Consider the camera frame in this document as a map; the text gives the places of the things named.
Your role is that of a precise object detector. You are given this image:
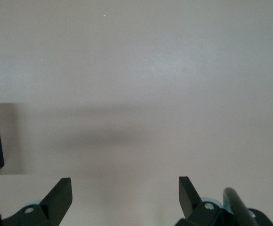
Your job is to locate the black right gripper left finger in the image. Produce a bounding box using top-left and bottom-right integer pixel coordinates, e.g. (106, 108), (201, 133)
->
(1, 178), (73, 226)

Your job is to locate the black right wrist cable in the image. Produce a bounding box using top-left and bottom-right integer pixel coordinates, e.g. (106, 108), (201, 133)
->
(223, 187), (258, 226)

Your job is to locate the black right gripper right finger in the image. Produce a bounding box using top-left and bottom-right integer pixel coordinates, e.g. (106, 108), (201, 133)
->
(174, 176), (236, 226)

